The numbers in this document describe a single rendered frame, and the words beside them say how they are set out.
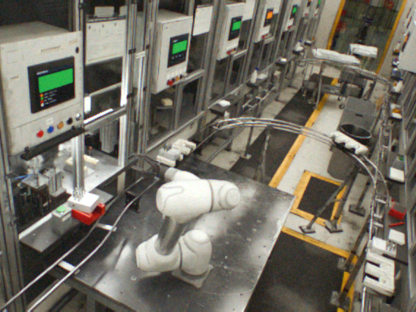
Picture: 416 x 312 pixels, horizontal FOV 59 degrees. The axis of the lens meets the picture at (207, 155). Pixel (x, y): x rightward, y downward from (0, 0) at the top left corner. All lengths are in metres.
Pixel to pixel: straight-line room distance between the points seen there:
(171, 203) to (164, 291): 0.77
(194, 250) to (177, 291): 0.24
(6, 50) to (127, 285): 1.23
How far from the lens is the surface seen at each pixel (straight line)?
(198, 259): 1.97
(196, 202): 1.39
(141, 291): 2.04
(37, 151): 1.77
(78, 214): 2.06
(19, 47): 1.61
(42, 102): 1.72
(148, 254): 1.89
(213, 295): 2.07
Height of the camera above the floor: 2.25
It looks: 29 degrees down
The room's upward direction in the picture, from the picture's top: 10 degrees clockwise
